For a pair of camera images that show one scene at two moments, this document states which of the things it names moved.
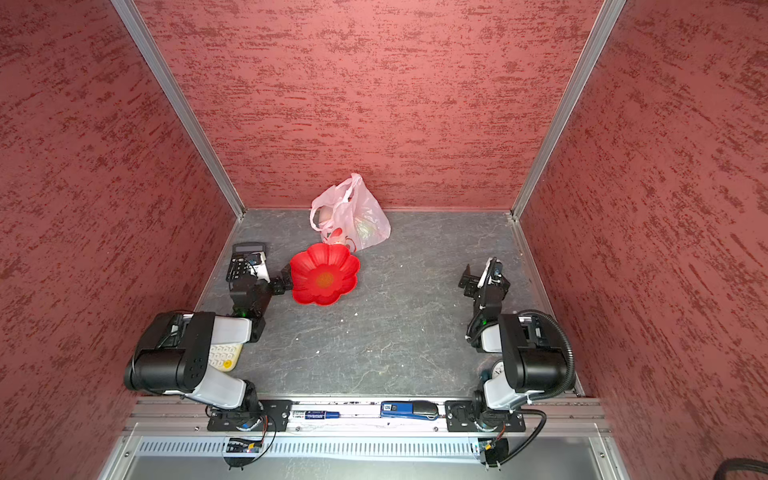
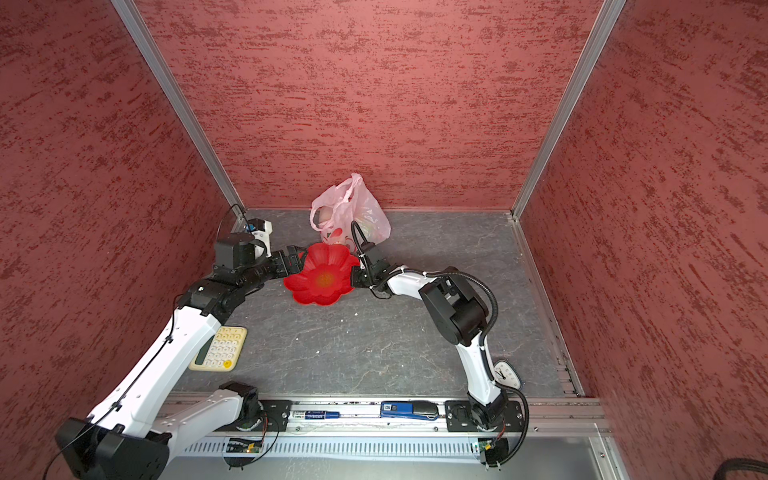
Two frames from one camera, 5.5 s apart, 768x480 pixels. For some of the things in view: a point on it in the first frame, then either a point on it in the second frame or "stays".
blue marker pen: [313, 415] stays
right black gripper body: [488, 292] -> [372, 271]
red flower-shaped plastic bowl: [323, 273] stays
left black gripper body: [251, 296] -> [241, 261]
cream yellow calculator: [225, 356] stays
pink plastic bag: [349, 213] stays
